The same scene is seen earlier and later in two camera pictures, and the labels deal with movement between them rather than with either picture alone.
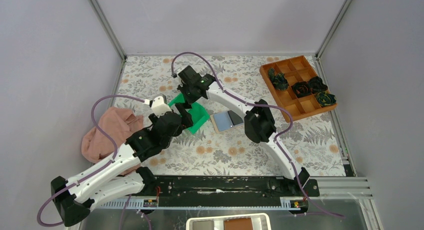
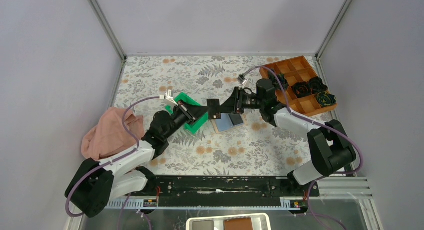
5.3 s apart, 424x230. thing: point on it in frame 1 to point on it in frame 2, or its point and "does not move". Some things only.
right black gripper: [181, 87] to [234, 103]
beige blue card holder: [222, 121] does not move
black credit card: [234, 118] does not move
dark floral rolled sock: [325, 98] does not move
